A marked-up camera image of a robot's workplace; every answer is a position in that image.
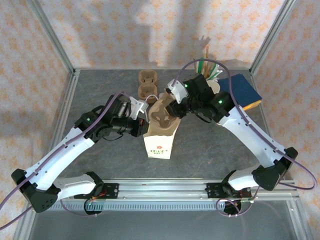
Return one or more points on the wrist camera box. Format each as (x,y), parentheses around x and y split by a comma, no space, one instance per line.
(137,107)
(178,91)

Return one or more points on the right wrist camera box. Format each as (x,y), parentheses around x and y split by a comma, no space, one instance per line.
(178,91)

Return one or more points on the white printed paper bag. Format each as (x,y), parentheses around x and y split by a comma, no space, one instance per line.
(158,145)

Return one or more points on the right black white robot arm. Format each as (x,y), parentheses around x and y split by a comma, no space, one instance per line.
(252,142)

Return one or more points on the stack of pulp cup carriers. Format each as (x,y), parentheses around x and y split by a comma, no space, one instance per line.
(147,77)

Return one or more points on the brown pulp cup carrier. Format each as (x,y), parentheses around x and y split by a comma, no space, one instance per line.
(162,117)

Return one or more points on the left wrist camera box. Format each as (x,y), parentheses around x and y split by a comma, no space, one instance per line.
(137,107)

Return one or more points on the wooden stirrer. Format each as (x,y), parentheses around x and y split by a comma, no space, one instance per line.
(206,56)

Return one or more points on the aluminium side rail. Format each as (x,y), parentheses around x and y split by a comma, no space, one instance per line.
(256,82)
(68,100)

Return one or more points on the white green wrapped straw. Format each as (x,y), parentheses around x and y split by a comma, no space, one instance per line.
(198,67)
(202,67)
(218,74)
(214,71)

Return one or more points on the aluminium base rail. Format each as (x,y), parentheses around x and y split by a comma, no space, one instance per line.
(160,187)

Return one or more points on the aluminium frame post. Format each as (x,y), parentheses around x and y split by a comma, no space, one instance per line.
(297,220)
(50,32)
(272,32)
(25,225)

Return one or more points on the blue paper napkin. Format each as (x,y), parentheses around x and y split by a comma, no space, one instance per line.
(245,87)

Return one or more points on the stack of green paper cups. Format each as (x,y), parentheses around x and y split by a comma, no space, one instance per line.
(213,86)

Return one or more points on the colourful napkin stack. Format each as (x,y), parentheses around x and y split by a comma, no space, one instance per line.
(252,105)

